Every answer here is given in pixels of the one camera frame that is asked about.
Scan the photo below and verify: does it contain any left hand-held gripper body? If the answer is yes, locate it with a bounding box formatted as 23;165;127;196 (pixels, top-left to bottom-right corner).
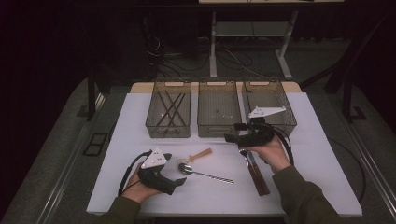
137;147;177;196

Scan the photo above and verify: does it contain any thin black cable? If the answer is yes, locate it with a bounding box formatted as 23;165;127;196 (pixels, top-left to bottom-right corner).
326;136;367;203

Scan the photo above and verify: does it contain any small wooden-handled spoon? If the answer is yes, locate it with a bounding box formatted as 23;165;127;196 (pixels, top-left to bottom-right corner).
176;147;214;166

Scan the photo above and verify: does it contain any left hand-held gripper cable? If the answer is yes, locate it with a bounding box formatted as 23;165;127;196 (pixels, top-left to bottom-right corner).
117;149;153;197

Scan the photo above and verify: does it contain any wooden-handled metal fork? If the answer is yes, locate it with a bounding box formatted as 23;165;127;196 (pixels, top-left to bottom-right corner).
238;148;265;197

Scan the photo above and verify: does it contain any smoky clear plastic bin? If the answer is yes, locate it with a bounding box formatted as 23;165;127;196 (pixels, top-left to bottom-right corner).
197;77;243;138
241;77;298;138
145;77;192;139

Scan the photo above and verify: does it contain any right hand-held gripper cable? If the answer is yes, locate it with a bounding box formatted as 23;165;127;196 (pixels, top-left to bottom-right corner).
270;124;295;166

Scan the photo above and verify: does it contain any black chopstick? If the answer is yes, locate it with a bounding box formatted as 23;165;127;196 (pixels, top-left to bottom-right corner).
167;92;187;129
156;92;185;127

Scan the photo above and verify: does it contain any metal spoon with twisted handle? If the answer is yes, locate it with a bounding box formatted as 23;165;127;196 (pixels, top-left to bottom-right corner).
177;162;235;185

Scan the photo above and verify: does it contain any hand-held gripper cable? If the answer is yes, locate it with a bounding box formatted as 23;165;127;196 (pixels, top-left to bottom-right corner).
117;149;153;197
270;124;295;166

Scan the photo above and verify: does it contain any white table cover sheet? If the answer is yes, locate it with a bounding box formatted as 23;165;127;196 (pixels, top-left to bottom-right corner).
86;91;363;217

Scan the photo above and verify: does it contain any person's right hand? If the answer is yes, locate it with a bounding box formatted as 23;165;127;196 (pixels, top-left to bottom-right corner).
244;135;292;175

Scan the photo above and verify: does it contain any person's left hand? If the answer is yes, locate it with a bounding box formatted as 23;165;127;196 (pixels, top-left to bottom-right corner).
120;162;163;204

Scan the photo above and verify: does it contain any white metal desk frame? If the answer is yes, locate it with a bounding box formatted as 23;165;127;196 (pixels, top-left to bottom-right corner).
198;0;345;80

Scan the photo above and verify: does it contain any metal floor rail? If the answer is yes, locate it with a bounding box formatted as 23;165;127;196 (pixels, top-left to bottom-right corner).
36;92;106;224
340;119;396;216

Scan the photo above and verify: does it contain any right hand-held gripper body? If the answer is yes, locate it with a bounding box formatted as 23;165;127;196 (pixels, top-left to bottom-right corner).
233;105;287;148

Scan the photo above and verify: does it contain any tangle of floor cables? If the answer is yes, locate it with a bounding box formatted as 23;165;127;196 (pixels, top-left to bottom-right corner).
144;31;265;79

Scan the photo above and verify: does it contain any black metal stand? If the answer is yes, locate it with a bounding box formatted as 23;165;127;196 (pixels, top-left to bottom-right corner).
300;15;390;123
86;63;113;122

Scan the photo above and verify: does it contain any wooden-handled metal knife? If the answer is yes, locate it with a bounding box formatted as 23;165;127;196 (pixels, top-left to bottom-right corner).
247;150;271;195

